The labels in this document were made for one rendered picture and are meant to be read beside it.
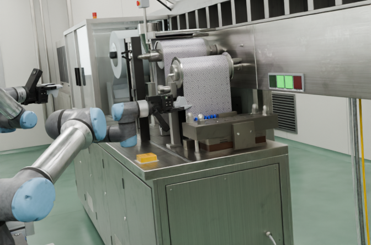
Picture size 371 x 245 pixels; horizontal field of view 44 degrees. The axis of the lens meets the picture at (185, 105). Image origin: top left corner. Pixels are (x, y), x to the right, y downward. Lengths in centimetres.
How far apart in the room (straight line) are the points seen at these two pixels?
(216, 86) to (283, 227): 70
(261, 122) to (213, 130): 23
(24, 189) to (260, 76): 121
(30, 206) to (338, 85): 107
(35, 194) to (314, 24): 112
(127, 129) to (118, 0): 590
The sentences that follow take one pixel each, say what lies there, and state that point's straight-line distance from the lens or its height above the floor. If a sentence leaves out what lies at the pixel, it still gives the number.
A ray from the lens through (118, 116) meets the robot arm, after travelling 196.
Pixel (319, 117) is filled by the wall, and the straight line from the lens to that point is 565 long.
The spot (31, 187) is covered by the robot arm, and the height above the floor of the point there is 103.
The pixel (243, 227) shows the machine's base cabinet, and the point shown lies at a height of 58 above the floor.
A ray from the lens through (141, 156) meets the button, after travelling 192.
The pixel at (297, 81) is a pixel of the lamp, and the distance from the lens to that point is 185.
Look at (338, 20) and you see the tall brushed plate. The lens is 166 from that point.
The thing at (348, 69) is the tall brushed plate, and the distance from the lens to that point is 163.
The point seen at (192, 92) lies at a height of 115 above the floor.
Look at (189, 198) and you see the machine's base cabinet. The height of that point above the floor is 75.
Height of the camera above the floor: 135
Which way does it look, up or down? 7 degrees down
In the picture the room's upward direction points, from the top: 5 degrees counter-clockwise
